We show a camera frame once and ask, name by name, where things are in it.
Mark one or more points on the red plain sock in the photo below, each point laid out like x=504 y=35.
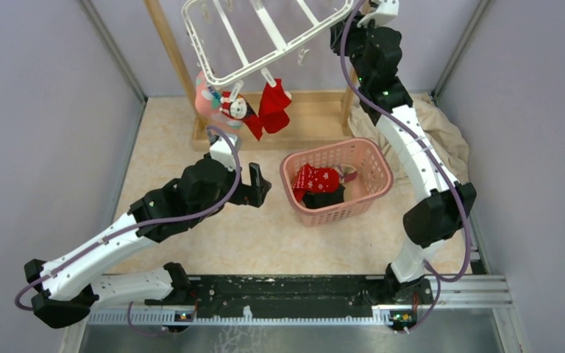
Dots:
x=273 y=103

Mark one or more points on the striped maroon purple sock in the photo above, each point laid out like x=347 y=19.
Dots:
x=347 y=173

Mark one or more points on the pink plastic laundry basket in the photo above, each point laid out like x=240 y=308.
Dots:
x=374 y=180

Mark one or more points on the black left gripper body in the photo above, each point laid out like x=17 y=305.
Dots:
x=241 y=193

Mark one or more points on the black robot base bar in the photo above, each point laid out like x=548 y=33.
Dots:
x=337 y=300

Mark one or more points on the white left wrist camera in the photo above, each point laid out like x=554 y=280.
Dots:
x=219 y=150

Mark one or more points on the pink sock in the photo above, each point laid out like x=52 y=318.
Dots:
x=207 y=105

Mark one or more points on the beige crumpled cloth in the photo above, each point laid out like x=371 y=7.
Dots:
x=445 y=137

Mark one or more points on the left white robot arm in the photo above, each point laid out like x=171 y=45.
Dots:
x=64 y=291

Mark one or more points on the red snowman face sock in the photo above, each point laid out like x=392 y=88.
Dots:
x=238 y=109

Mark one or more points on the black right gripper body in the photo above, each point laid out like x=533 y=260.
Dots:
x=356 y=39

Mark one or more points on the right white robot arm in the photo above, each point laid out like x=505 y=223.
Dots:
x=443 y=202

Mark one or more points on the white plastic clip hanger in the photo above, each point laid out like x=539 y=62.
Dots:
x=236 y=39

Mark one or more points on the wooden drying rack frame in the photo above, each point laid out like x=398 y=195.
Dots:
x=317 y=117

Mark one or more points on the red patterned sock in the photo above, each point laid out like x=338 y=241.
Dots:
x=310 y=179

